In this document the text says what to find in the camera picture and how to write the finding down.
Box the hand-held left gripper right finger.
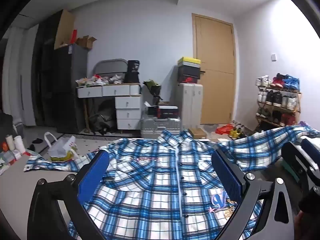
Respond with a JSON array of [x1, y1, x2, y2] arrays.
[[211, 149, 292, 240]]

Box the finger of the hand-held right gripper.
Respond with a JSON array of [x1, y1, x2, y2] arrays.
[[281, 141, 316, 193], [301, 137, 320, 175]]

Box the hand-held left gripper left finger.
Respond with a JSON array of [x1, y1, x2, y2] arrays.
[[27, 150, 110, 240]]

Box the blue plaid shirt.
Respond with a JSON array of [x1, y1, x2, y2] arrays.
[[24, 125, 320, 240]]

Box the teal folded garment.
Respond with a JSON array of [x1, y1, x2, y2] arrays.
[[281, 159, 301, 183]]

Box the white plastic shopping bag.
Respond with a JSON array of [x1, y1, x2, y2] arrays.
[[44, 132, 79, 162]]

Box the yellow shoes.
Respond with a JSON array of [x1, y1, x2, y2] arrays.
[[229, 127, 244, 141]]

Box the orange plastic bag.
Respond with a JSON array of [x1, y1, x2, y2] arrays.
[[215, 124, 236, 136]]

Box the small flat cardboard box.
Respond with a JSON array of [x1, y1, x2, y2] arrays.
[[188, 127, 208, 139]]

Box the dark green bag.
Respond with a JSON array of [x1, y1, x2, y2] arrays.
[[88, 105, 117, 135]]

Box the shoe rack with shoes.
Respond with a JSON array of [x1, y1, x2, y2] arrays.
[[255, 73, 300, 127]]

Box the white bottle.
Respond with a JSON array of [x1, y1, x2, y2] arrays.
[[14, 135, 26, 155], [6, 135, 16, 153]]

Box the silver suitcase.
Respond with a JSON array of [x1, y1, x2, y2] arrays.
[[140, 114, 182, 139]]

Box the white desk with drawers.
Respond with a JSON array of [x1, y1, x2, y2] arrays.
[[77, 82, 142, 134]]

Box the pile of floor clutter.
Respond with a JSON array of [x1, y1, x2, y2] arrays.
[[0, 142, 31, 176]]

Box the black box with red stripe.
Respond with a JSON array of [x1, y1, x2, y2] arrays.
[[147, 105, 179, 119]]

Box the dark grey wardrobe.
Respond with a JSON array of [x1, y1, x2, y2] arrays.
[[32, 22, 88, 134]]

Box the pile of desk clutter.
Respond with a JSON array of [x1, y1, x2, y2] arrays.
[[76, 74, 125, 87]]

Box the black bag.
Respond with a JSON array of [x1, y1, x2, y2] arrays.
[[0, 112, 13, 151]]

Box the wooden door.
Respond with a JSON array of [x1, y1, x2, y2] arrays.
[[192, 13, 237, 125]]

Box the red and black shoe box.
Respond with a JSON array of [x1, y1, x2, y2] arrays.
[[178, 75, 201, 84]]

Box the dark wrapped bouquet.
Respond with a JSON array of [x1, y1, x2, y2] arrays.
[[143, 79, 163, 105]]

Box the grey plastic case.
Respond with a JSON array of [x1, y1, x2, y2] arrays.
[[94, 59, 128, 76]]

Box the black printed box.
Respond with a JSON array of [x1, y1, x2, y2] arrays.
[[125, 60, 141, 84]]

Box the yellow shoe box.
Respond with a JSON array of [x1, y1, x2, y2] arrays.
[[177, 57, 201, 67]]

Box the white curtain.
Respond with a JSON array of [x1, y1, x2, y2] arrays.
[[1, 27, 38, 128]]

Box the open cardboard box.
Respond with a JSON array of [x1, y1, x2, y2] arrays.
[[76, 35, 98, 49]]

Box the large cardboard sheet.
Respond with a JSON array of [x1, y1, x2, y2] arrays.
[[53, 9, 76, 50]]

